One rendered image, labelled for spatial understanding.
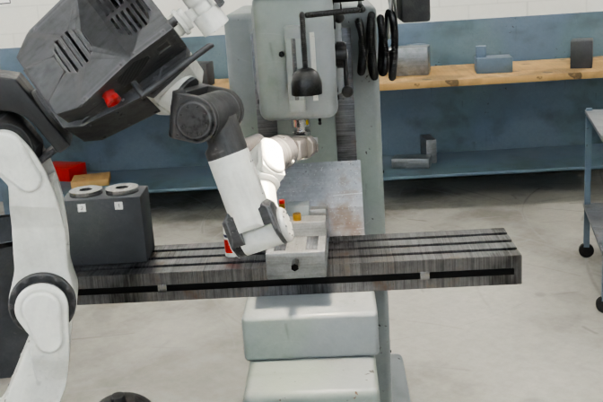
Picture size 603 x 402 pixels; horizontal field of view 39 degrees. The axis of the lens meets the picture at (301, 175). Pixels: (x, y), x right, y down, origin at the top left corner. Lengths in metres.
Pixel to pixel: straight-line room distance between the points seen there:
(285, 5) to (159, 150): 4.64
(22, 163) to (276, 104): 0.66
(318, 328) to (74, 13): 0.96
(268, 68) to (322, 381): 0.77
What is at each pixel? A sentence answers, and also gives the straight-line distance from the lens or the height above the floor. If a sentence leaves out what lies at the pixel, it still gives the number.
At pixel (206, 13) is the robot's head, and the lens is 1.86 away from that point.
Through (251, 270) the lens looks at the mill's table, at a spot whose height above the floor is 0.93.
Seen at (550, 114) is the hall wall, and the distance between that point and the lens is 6.69.
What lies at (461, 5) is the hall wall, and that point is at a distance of 6.47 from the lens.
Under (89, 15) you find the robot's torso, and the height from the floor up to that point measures 1.62.
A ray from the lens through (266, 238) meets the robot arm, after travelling 1.80.
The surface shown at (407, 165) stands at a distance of 6.00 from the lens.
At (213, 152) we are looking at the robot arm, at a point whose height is 1.33.
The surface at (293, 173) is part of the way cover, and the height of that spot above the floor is 1.06.
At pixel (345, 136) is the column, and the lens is 2.61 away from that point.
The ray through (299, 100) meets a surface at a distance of 2.08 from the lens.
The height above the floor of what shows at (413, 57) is 1.01.
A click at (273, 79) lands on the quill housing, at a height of 1.42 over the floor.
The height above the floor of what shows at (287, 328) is 0.82.
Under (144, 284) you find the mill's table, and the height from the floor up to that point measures 0.90.
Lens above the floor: 1.70
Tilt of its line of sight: 14 degrees down
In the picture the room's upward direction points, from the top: 4 degrees counter-clockwise
